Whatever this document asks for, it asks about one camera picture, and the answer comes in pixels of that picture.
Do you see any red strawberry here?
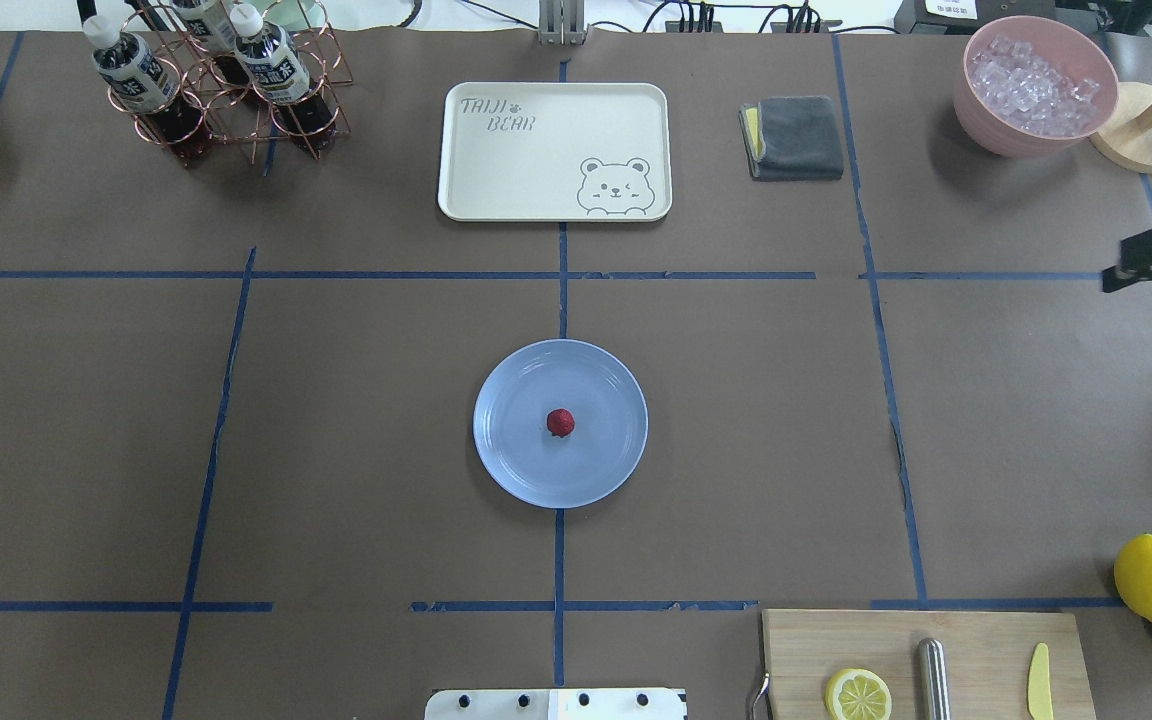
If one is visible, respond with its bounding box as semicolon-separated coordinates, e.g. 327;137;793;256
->
547;407;576;438

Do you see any blue plate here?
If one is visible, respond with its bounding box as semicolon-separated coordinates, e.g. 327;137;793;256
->
472;340;649;509

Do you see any pink bowl of ice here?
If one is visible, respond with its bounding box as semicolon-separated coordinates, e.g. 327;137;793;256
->
954;15;1119;158

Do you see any grey folded cloth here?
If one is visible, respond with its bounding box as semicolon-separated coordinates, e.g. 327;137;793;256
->
738;96;844;182

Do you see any wooden cutting board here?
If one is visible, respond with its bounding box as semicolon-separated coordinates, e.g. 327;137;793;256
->
761;609;1097;719

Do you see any steel muddler rod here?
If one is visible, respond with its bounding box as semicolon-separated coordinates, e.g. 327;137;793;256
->
916;637;952;720

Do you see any yellow plastic knife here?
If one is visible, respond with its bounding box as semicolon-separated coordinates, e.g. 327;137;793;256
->
1026;642;1053;720

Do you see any lemon half slice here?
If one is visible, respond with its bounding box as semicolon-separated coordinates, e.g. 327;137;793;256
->
823;667;893;720

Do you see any cream bear tray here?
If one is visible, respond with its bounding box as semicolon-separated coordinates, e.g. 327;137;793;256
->
435;82;673;223

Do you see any mint green bowl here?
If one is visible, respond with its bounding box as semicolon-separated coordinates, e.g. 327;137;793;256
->
252;0;329;31

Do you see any dark drink bottle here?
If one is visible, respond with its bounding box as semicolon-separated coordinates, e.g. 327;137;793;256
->
229;3;338;156
170;1;251;88
82;14;211;161

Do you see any aluminium frame post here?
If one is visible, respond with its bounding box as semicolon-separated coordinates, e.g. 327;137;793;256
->
538;0;588;46

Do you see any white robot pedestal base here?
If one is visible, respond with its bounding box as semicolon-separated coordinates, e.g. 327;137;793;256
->
424;687;689;719

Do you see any copper wire bottle rack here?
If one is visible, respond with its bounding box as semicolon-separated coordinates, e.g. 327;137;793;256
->
108;1;355;164

